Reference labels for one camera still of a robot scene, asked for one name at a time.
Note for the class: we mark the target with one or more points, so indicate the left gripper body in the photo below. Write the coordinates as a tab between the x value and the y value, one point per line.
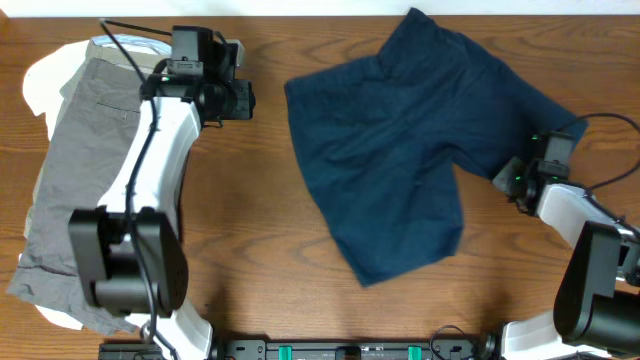
231	102

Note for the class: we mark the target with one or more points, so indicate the navy blue shorts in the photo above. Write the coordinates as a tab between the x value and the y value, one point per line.
377	140

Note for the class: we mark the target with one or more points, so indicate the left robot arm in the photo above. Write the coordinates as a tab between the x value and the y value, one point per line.
128	249

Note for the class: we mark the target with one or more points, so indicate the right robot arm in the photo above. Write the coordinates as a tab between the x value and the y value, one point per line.
591	318

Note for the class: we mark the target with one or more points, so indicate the khaki shorts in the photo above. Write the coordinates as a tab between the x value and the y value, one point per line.
146	63

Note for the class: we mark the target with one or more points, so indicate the grey shorts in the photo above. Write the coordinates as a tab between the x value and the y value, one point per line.
85	155

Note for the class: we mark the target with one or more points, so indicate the white garment under pile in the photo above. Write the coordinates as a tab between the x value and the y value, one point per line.
41	91

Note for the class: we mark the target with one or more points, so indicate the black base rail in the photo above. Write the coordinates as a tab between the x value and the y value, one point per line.
446	348

